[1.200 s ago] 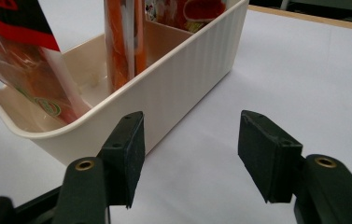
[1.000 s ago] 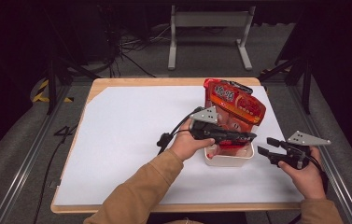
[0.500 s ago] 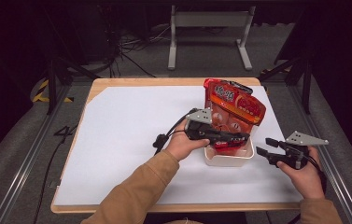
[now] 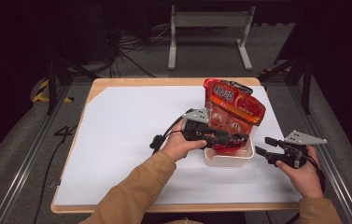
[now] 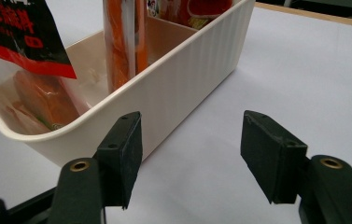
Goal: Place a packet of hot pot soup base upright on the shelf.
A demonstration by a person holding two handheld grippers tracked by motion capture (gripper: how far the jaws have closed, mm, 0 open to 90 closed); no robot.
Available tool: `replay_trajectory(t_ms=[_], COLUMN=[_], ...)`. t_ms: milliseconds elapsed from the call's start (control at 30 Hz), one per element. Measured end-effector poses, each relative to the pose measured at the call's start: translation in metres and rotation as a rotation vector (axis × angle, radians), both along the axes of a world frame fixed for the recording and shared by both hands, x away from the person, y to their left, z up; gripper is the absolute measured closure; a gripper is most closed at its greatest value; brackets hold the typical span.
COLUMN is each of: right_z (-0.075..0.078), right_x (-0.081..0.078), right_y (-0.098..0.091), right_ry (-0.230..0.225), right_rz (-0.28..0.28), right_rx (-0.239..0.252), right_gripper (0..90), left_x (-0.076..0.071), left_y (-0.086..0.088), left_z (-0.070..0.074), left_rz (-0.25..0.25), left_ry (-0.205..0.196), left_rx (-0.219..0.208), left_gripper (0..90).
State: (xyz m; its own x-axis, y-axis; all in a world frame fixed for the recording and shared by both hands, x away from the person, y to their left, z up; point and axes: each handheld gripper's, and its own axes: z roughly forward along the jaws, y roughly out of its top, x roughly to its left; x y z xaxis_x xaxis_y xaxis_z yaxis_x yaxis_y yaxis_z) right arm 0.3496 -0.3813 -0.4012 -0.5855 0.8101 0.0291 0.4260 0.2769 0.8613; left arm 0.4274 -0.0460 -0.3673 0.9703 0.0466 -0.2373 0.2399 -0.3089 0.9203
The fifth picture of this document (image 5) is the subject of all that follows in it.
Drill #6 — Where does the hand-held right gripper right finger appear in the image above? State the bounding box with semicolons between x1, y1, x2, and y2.
240;109;309;205

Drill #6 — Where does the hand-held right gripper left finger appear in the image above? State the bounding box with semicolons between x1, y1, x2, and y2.
92;111;144;210

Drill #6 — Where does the cream plastic divided box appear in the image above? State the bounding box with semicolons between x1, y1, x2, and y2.
0;0;257;167

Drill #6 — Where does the orange snack packet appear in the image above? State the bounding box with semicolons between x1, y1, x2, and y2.
103;0;149;93

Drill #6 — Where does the large red and black packet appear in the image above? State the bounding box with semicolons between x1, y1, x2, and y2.
147;0;234;31

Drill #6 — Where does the small red and black packet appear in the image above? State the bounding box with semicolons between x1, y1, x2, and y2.
0;0;92;133

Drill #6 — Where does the white table sheet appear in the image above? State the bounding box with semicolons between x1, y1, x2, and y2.
0;0;352;224

